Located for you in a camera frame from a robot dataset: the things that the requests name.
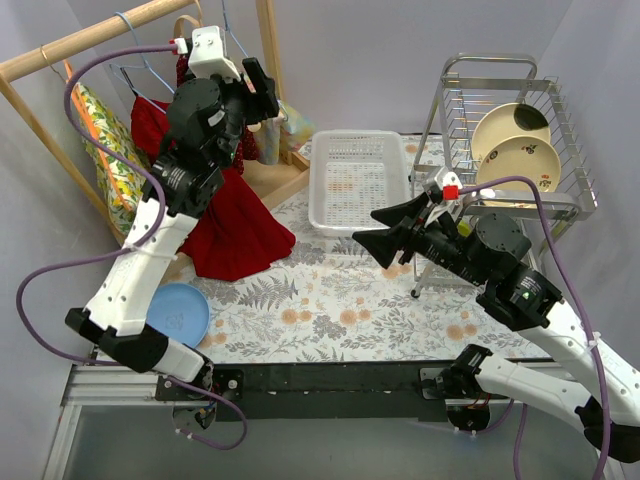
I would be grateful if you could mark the red dress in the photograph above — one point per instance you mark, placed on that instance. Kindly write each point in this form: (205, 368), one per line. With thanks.
(237, 236)

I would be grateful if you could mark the wooden clothes rack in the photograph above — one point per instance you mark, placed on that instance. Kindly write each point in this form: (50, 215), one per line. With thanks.
(273, 184)

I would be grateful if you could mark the lemon print skirt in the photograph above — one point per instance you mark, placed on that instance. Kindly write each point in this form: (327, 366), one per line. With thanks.
(107, 145)

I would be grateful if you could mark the blue wire hanger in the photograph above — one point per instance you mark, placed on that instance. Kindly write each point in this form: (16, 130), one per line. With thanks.
(120, 71)
(230, 31)

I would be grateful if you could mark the cream plate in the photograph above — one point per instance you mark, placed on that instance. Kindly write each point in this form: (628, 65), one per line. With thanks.
(506, 121)
(523, 156)

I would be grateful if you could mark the wooden hanger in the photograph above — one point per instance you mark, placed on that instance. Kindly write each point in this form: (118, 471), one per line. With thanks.
(184, 26)

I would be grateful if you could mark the green bowl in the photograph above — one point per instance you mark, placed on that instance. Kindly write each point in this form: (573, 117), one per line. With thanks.
(464, 228)

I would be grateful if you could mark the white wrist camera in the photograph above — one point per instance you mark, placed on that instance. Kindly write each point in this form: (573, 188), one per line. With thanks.
(207, 55)
(443, 189)

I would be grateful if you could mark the orange plastic hanger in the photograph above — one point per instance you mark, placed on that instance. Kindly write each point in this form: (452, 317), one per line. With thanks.
(90, 130)

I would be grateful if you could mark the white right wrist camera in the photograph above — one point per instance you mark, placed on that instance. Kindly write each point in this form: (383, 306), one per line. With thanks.
(443, 189)

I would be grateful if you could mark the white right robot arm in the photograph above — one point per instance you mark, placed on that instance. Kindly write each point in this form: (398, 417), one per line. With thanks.
(601, 399)

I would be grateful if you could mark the black base bar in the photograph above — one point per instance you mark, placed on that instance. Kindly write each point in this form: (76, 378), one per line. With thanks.
(353, 390)

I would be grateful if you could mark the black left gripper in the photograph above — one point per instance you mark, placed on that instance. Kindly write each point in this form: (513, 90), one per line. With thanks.
(257, 93)

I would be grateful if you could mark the white plastic basket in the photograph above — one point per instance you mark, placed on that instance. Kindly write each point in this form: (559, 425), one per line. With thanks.
(352, 173)

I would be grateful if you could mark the pastel floral garment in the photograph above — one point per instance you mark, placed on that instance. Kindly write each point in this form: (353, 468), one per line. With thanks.
(287, 132)

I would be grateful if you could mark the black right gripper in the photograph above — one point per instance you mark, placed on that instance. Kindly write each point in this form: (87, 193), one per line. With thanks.
(412, 233)

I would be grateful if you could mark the metal dish rack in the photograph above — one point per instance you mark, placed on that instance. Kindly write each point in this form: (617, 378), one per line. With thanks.
(470, 86)

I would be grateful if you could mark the aluminium frame rail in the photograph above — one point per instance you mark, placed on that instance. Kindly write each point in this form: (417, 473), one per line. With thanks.
(94, 386)

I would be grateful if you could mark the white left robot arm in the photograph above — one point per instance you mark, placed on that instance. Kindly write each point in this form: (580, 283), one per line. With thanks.
(207, 118)

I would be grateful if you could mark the floral table mat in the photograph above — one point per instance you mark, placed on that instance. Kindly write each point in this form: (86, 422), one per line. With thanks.
(330, 301)

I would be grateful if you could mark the red polka dot garment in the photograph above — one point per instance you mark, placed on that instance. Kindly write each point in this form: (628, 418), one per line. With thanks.
(183, 72)

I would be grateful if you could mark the cream plate lower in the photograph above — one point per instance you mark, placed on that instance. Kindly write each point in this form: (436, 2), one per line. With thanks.
(523, 156)

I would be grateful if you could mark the blue plastic plate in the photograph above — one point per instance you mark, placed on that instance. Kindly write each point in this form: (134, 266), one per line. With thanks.
(181, 312)

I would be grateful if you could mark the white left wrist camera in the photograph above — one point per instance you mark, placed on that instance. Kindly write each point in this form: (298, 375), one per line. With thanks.
(207, 55)

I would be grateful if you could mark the cream plate upper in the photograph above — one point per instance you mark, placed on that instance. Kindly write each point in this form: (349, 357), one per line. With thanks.
(506, 121)

